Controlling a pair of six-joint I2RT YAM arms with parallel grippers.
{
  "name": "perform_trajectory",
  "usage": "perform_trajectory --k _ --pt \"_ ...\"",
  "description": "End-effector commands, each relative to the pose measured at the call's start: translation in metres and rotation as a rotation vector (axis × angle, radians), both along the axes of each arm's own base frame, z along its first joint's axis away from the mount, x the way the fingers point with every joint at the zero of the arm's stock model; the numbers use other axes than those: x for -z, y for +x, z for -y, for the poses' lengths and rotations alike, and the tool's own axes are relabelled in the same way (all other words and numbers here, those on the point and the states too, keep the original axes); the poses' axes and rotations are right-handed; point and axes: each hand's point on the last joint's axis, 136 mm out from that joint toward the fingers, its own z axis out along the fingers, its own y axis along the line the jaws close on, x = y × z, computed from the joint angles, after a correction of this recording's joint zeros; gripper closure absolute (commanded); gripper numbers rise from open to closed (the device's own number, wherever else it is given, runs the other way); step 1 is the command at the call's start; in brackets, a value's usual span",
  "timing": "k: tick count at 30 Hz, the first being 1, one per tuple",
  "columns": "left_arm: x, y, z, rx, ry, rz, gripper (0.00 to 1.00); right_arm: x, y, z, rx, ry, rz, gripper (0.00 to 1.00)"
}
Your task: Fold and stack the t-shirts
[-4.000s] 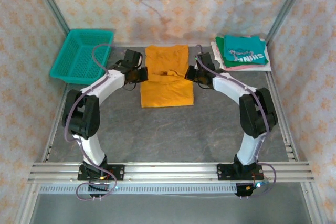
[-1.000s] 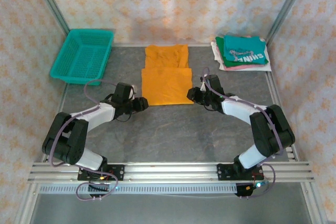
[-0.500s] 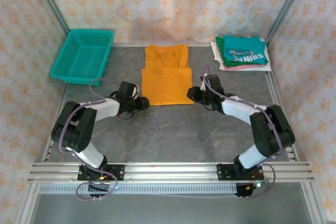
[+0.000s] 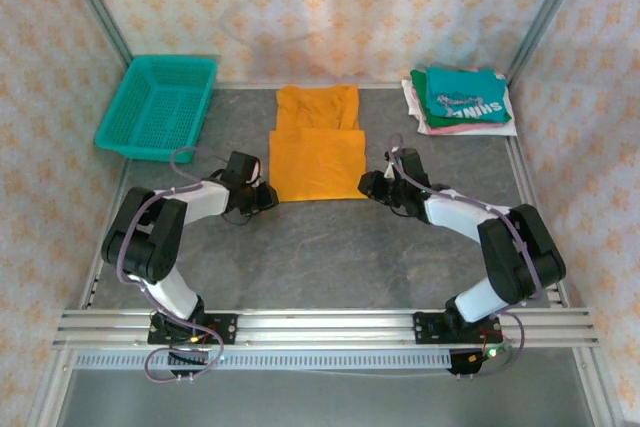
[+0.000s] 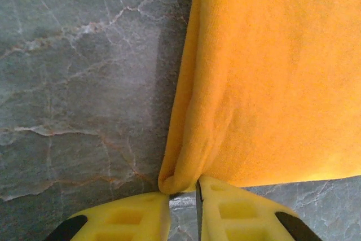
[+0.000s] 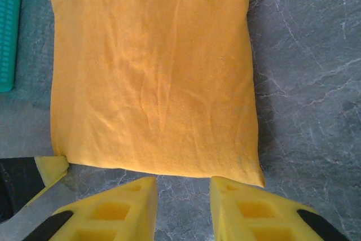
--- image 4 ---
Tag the orange t-shirt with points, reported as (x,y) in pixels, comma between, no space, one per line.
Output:
(315,162)

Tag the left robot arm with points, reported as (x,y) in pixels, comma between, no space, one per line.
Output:
(150,247)

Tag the stack of folded clothes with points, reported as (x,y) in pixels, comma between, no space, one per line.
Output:
(412,102)

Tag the green folded t-shirt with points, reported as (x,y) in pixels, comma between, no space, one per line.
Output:
(435,122)

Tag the teal plastic basket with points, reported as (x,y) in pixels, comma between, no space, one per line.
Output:
(160,107)

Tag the teal printed t-shirt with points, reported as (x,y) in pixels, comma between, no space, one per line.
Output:
(465,84)

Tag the patterned fabric backdrop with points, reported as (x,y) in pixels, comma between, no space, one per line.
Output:
(320,7)

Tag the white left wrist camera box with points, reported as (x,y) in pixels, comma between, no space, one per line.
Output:
(256,170)

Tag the aluminium table side rail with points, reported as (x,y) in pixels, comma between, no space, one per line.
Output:
(522,172)
(95,282)

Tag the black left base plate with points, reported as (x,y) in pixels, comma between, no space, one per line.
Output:
(227,329)

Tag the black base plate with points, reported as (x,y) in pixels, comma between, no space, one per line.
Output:
(425,329)
(227,329)

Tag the aluminium mounting rail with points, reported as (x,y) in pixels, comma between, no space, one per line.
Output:
(325,327)

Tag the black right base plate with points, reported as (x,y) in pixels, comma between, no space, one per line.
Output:
(425,329)

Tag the aluminium frame post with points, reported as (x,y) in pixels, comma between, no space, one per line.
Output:
(545,7)
(95,2)

